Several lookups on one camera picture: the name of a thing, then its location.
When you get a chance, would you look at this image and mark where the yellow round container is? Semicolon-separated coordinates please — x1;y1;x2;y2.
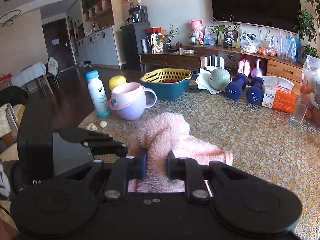
108;75;127;92

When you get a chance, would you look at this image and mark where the black flat television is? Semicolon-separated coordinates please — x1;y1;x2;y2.
212;0;301;31

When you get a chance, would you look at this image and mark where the white blue drink bottle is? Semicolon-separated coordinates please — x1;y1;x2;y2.
86;70;111;118

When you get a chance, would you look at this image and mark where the pink and lilac large cup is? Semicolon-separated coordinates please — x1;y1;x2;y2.
109;82;157;120

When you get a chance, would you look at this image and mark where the yellow and teal colander basket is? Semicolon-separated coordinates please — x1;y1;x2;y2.
140;68;193;100

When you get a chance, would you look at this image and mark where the blue dumbbell left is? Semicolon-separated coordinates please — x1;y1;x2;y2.
225;73;248;100

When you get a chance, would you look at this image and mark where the clear plastic bag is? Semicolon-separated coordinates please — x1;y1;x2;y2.
302;55;320;90

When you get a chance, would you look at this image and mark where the blue dumbbell right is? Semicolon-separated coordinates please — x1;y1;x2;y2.
246;76;264;105

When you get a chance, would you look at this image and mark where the green round lidded bowl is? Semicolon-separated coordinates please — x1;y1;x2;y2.
209;68;232;90

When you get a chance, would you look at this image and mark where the pink teddy bear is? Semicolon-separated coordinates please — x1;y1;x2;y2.
189;19;204;44

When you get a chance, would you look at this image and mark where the green potted tree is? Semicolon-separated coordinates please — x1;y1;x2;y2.
294;0;319;59

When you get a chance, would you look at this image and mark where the orange tissue box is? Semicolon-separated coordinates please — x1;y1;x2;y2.
261;76;296;114

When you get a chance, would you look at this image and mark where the white wifi router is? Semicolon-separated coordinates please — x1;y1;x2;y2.
204;55;225;72

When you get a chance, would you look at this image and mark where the wooden tv cabinet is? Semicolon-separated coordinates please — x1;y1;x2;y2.
139;45;302;95

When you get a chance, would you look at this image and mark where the white cloth under bowl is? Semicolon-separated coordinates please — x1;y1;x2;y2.
195;69;225;95

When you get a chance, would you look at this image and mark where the framed photo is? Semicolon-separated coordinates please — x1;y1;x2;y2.
217;28;242;48

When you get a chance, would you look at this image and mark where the clear pitcher with fruit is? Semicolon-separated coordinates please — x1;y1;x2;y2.
300;69;319;127

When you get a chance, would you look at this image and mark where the blue dumbbell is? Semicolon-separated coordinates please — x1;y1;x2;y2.
246;76;264;105
225;73;248;100

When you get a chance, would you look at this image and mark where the pink fluffy towel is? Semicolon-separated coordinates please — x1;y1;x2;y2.
127;113;233;193

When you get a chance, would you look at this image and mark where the clear drinking glass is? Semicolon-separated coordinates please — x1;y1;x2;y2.
289;95;310;126

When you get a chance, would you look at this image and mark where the black cabinet with coffee machine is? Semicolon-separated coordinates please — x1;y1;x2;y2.
120;5;150;71

